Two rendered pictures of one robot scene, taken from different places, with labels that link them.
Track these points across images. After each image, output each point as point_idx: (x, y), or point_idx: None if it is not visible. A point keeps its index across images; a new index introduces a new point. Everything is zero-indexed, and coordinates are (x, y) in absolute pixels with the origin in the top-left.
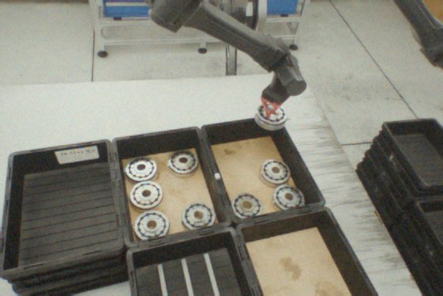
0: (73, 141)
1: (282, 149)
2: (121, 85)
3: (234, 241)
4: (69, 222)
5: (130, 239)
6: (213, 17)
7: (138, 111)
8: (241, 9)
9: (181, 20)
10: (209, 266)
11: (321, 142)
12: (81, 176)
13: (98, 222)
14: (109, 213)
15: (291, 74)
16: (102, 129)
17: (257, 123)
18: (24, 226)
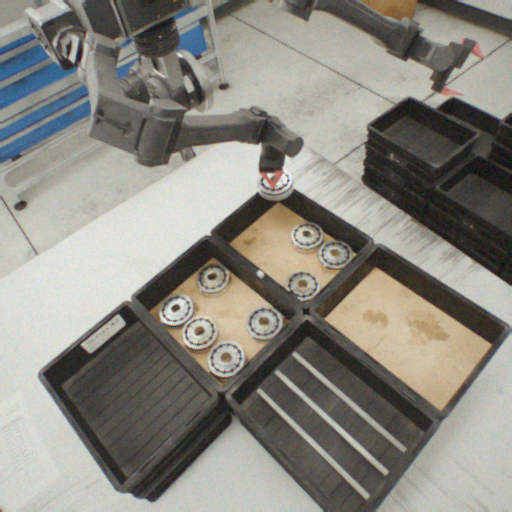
0: (77, 321)
1: (299, 210)
2: (85, 233)
3: (317, 326)
4: (142, 404)
5: None
6: (196, 128)
7: (122, 250)
8: (180, 88)
9: (169, 149)
10: (304, 362)
11: (325, 178)
12: (120, 352)
13: (170, 386)
14: (175, 371)
15: (284, 137)
16: (98, 291)
17: (266, 198)
18: (100, 435)
